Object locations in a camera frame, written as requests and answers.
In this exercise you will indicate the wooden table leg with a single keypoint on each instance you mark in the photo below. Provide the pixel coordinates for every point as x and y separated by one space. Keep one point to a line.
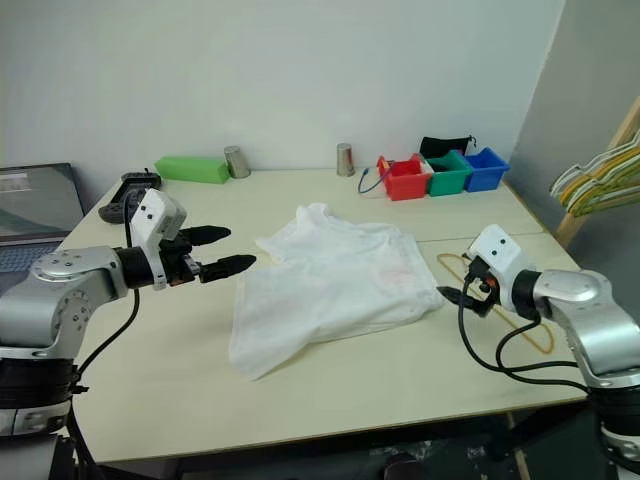
520 455

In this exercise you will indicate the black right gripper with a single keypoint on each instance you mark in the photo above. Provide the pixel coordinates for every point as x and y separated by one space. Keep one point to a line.
477 280

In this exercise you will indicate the wooden clothes rack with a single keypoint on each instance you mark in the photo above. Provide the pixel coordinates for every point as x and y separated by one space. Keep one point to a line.
570 225

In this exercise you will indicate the small orange object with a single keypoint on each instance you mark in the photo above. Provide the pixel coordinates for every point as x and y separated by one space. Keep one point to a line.
384 165

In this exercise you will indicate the slim metal cup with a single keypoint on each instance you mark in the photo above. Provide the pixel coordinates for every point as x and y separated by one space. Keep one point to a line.
345 160

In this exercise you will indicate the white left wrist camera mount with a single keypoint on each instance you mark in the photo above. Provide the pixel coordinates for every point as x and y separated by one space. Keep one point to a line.
157 210

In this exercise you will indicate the black handheld controller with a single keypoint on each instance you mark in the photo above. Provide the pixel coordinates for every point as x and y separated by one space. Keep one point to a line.
117 202

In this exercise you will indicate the black table brace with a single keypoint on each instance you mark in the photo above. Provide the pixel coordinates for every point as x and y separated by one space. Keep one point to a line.
540 430

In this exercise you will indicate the green rectangular box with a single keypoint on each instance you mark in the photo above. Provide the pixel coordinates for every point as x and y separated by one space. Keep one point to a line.
190 170

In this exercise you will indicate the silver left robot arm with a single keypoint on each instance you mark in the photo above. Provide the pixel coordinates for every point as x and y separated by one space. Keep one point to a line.
75 280

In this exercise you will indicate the blue plastic bin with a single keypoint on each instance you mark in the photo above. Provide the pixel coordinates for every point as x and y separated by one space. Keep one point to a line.
482 177

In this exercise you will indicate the wooden clothes hanger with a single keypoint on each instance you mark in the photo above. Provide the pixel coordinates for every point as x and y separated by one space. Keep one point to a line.
521 334

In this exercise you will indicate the wide metal cup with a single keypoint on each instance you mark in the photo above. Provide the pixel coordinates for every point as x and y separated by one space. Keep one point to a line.
237 162

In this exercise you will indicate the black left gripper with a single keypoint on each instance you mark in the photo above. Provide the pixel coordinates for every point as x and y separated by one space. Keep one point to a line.
175 256

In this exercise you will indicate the red plastic bin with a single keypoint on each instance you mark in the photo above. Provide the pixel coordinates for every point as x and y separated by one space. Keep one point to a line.
407 186

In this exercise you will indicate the green plastic bin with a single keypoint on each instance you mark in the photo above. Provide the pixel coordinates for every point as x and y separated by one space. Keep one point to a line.
447 184

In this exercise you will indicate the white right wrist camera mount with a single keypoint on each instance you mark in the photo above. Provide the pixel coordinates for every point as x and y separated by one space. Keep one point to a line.
497 247

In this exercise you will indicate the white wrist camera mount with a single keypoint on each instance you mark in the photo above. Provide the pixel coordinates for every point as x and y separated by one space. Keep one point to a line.
157 210
497 247

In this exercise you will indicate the white cloth garment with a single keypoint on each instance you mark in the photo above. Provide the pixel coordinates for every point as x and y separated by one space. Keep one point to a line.
325 290

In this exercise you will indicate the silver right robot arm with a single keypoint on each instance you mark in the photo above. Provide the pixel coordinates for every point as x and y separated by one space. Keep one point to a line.
575 290

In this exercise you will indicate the grey laptop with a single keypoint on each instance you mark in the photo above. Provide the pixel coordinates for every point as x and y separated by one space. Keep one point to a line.
35 210

